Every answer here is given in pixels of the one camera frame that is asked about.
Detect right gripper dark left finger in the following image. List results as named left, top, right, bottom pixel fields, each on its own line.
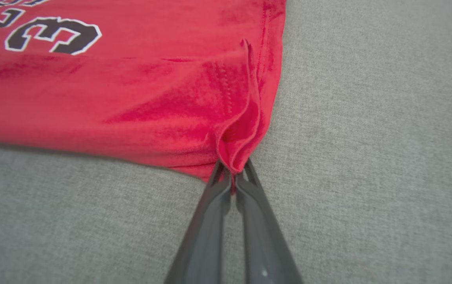
left=164, top=160, right=234, bottom=284

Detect red and white garment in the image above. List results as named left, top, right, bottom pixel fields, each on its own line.
left=0, top=0, right=288, bottom=194

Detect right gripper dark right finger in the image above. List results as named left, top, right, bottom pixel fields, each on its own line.
left=235, top=158, right=303, bottom=284

